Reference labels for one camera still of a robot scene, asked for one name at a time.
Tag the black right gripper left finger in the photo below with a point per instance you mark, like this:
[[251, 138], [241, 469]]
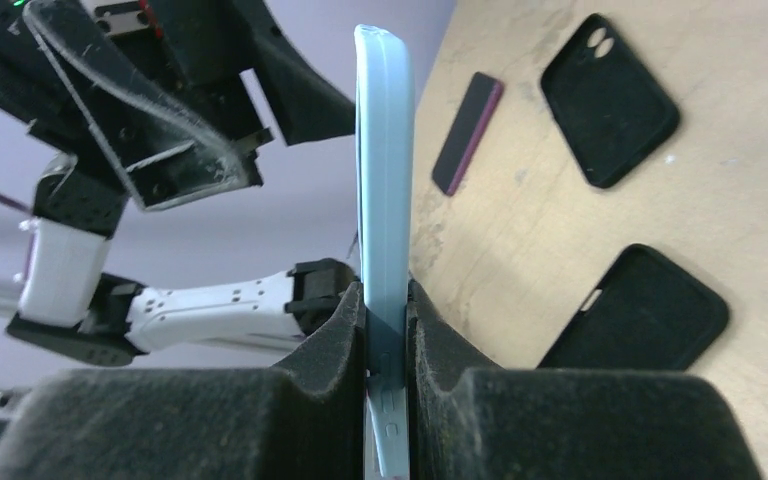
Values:
[[302, 418]]

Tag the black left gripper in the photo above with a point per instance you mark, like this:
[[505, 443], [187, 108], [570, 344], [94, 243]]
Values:
[[150, 92]]

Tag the purple edged smartphone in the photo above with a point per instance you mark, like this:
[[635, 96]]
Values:
[[473, 116]]

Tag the light blue phone case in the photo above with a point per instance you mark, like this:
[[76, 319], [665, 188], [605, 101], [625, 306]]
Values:
[[384, 137]]

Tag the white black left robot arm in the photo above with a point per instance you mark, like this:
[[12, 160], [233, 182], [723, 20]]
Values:
[[69, 305]]

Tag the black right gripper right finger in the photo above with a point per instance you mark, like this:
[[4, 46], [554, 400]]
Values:
[[473, 419]]

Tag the black phone case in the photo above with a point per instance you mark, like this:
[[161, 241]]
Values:
[[610, 109], [648, 314]]

